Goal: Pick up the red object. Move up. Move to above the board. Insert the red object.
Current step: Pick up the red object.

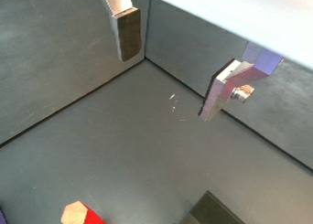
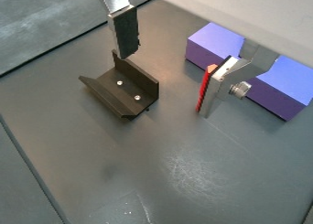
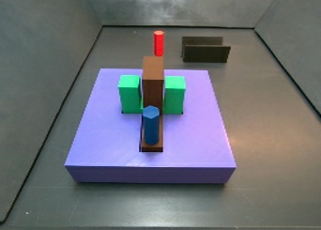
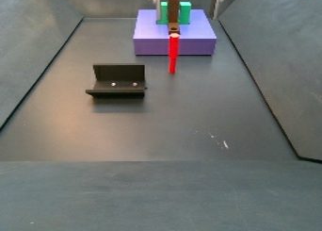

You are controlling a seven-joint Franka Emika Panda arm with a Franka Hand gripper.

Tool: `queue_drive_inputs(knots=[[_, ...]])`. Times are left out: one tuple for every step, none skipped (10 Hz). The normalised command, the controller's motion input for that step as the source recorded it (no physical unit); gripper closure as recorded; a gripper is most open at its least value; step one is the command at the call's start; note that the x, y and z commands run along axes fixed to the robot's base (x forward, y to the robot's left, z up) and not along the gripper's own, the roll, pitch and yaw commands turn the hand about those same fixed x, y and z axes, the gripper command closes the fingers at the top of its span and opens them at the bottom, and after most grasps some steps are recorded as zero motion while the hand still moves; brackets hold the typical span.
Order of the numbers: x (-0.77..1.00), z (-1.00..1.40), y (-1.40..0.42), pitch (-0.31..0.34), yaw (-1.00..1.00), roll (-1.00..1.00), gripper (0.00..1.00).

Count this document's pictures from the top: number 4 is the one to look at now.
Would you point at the red cylindrical peg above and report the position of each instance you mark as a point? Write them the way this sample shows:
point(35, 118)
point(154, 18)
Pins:
point(173, 51)

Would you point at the black angle bracket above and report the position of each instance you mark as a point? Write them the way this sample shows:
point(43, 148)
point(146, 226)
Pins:
point(118, 80)

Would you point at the brown upright bracket with hole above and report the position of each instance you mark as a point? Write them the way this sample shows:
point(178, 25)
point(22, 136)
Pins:
point(173, 16)

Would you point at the purple base block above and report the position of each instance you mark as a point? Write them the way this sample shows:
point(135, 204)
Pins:
point(198, 37)

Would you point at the green block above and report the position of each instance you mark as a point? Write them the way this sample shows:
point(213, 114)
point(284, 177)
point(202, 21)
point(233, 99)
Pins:
point(185, 9)

